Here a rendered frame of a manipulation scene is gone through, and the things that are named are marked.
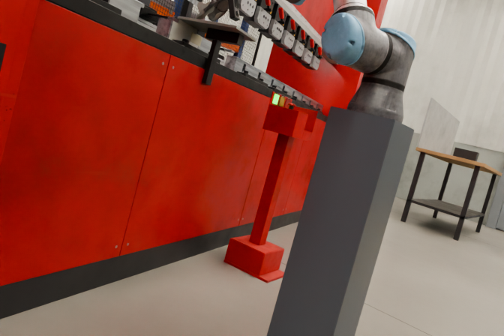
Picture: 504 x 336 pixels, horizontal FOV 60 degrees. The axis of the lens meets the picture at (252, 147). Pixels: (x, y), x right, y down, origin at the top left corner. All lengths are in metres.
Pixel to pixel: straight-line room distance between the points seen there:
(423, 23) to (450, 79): 1.28
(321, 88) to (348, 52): 2.73
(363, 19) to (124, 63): 0.70
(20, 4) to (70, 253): 0.76
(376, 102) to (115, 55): 0.75
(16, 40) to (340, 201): 0.83
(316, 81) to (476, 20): 5.75
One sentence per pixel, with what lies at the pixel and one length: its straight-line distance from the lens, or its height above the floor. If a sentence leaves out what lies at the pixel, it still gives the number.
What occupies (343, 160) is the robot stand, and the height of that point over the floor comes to 0.64.
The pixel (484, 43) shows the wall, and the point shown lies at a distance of 9.07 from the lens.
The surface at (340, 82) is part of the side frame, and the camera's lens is 3.79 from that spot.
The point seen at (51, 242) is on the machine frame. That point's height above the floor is 0.20.
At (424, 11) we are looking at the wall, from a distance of 9.52.
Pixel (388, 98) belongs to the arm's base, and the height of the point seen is 0.83.
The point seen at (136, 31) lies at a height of 0.85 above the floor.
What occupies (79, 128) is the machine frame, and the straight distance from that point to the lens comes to 1.31.
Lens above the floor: 0.68
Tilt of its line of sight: 3 degrees down
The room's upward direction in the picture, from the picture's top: 15 degrees clockwise
